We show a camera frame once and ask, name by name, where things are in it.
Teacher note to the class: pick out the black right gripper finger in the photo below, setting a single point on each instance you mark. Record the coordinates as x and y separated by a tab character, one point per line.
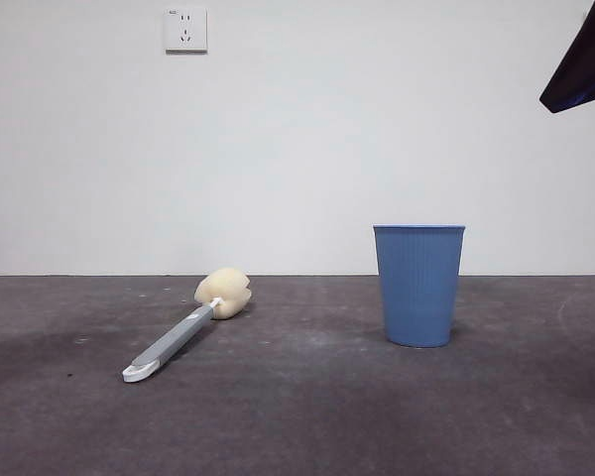
587	64

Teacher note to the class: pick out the blue ribbed plastic cup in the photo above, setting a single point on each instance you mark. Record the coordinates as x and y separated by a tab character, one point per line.
419	290

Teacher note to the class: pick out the white wall socket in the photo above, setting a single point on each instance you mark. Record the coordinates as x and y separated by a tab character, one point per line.
186	30

